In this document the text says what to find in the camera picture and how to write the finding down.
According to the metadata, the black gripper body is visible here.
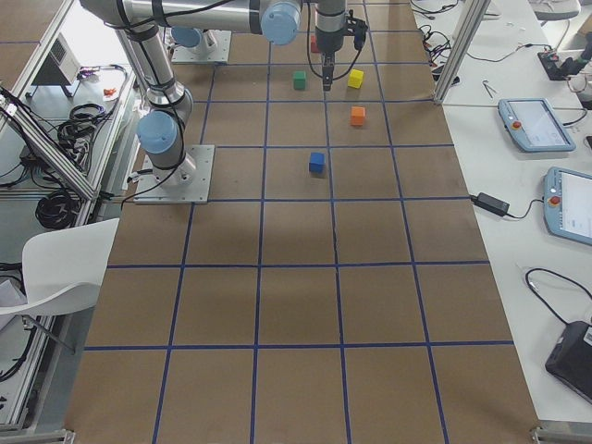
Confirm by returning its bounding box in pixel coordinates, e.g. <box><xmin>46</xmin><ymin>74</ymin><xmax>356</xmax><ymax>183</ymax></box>
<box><xmin>314</xmin><ymin>0</ymin><xmax>368</xmax><ymax>54</ymax></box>

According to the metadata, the red wooden block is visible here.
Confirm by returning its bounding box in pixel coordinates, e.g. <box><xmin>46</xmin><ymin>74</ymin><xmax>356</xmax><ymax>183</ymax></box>
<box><xmin>310</xmin><ymin>35</ymin><xmax>318</xmax><ymax>53</ymax></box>

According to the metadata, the yellow wooden block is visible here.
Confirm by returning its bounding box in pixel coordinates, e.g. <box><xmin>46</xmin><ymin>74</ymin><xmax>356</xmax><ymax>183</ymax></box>
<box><xmin>348</xmin><ymin>69</ymin><xmax>364</xmax><ymax>90</ymax></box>

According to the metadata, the green wooden block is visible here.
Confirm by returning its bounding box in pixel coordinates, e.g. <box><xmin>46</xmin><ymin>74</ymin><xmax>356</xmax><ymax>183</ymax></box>
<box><xmin>292</xmin><ymin>70</ymin><xmax>307</xmax><ymax>91</ymax></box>

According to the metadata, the orange wooden block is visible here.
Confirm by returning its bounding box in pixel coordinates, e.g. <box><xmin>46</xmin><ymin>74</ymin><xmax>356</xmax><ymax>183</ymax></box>
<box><xmin>350</xmin><ymin>106</ymin><xmax>366</xmax><ymax>127</ymax></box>

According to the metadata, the blue wooden block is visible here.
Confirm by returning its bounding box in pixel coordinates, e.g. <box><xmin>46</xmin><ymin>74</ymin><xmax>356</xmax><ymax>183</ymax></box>
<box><xmin>308</xmin><ymin>152</ymin><xmax>326</xmax><ymax>174</ymax></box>

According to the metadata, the hex key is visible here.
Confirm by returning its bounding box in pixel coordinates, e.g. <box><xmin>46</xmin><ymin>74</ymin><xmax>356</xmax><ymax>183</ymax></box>
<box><xmin>482</xmin><ymin>80</ymin><xmax>495</xmax><ymax>98</ymax></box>

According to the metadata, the teach pendant upper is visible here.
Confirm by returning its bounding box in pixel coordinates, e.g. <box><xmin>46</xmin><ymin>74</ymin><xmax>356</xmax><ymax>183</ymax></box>
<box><xmin>498</xmin><ymin>98</ymin><xmax>575</xmax><ymax>153</ymax></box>

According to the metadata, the teach pendant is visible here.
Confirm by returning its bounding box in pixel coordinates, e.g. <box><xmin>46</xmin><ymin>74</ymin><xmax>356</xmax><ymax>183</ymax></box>
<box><xmin>498</xmin><ymin>98</ymin><xmax>575</xmax><ymax>153</ymax></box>
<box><xmin>543</xmin><ymin>167</ymin><xmax>591</xmax><ymax>245</ymax></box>

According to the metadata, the black power adapter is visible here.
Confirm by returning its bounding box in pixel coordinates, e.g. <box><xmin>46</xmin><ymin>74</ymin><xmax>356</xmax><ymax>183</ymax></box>
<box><xmin>470</xmin><ymin>192</ymin><xmax>510</xmax><ymax>216</ymax></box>

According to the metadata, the grey box device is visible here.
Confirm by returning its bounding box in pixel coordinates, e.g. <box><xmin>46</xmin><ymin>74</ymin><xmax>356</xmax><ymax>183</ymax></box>
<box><xmin>26</xmin><ymin>33</ymin><xmax>81</xmax><ymax>98</ymax></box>

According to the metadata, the teach pendant lower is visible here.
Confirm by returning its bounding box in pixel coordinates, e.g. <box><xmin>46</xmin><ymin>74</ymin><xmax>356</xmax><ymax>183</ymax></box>
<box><xmin>543</xmin><ymin>167</ymin><xmax>591</xmax><ymax>245</ymax></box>

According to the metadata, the white chair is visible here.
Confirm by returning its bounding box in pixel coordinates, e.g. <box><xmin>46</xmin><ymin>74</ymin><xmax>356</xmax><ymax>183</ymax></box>
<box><xmin>0</xmin><ymin>217</ymin><xmax>120</xmax><ymax>356</ymax></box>

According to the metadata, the black tablet device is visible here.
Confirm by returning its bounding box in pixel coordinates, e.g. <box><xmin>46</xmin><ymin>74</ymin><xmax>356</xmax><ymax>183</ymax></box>
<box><xmin>545</xmin><ymin>321</ymin><xmax>591</xmax><ymax>402</ymax></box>

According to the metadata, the aluminium frame post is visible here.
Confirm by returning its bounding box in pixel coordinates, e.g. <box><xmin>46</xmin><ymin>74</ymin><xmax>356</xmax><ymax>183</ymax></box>
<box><xmin>433</xmin><ymin>0</ymin><xmax>490</xmax><ymax>105</ymax></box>

